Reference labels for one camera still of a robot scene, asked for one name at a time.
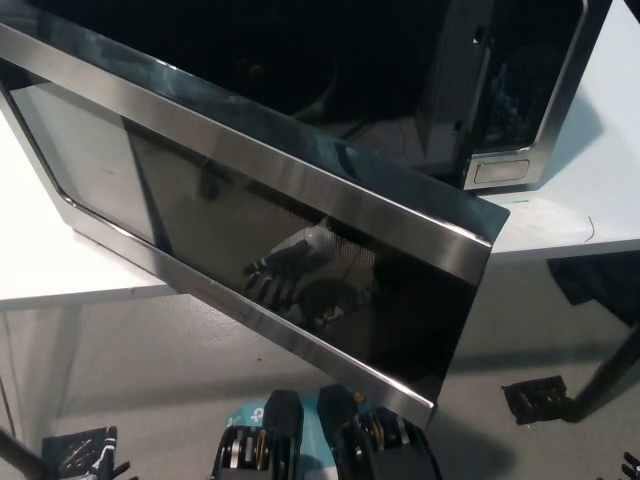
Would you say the black glass steel microwave door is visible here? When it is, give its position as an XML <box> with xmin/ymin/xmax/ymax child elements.
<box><xmin>0</xmin><ymin>22</ymin><xmax>511</xmax><ymax>432</ymax></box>

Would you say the black floor tape patch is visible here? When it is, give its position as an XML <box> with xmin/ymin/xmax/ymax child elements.
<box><xmin>40</xmin><ymin>425</ymin><xmax>120</xmax><ymax>480</ymax></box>
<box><xmin>501</xmin><ymin>374</ymin><xmax>576</xmax><ymax>427</ymax></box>

